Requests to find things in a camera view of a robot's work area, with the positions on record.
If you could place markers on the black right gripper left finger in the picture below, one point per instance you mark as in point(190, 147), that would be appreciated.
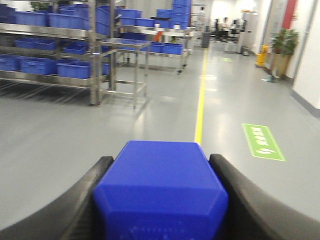
point(71, 216)

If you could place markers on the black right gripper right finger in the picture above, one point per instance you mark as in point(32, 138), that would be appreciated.
point(253, 214)

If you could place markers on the steel shelf rack with bins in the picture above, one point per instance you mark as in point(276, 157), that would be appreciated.
point(33, 42)

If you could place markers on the blue bin on rack front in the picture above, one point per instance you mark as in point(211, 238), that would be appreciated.
point(77, 69)

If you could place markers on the potted green plant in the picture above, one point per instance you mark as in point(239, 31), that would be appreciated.
point(284, 44)

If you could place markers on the steel cart with wheels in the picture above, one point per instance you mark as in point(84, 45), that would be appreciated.
point(167, 42)

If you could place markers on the blue plastic bottle-shaped part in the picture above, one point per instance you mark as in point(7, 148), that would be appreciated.
point(160, 190)

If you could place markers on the yellow floor sign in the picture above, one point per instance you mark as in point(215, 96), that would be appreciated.
point(261, 57)

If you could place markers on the small stainless steel table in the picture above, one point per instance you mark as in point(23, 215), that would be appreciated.
point(127, 53)

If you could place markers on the green floor sticker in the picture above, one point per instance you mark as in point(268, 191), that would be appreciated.
point(262, 143)

